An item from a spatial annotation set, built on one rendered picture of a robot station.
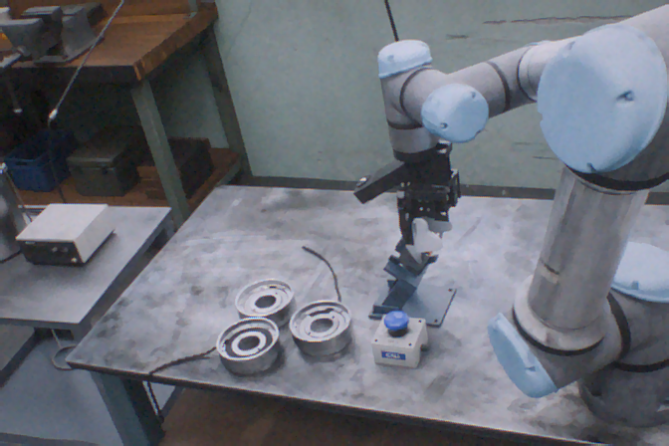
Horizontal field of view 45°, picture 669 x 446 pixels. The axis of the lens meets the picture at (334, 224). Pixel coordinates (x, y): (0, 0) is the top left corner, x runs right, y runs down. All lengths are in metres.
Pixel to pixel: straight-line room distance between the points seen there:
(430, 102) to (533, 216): 0.59
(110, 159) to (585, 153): 2.57
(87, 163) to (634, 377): 2.45
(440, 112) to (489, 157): 1.93
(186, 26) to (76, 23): 0.37
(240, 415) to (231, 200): 0.49
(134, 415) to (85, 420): 0.73
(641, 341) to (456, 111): 0.38
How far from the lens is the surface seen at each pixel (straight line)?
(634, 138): 0.70
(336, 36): 2.93
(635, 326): 1.08
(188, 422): 1.68
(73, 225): 2.03
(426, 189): 1.23
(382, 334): 1.30
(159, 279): 1.64
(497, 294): 1.42
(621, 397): 1.18
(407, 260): 1.34
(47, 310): 1.92
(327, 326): 1.39
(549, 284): 0.93
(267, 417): 1.63
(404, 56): 1.13
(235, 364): 1.34
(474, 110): 1.06
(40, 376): 2.54
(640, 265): 1.10
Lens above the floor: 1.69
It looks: 32 degrees down
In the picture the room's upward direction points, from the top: 12 degrees counter-clockwise
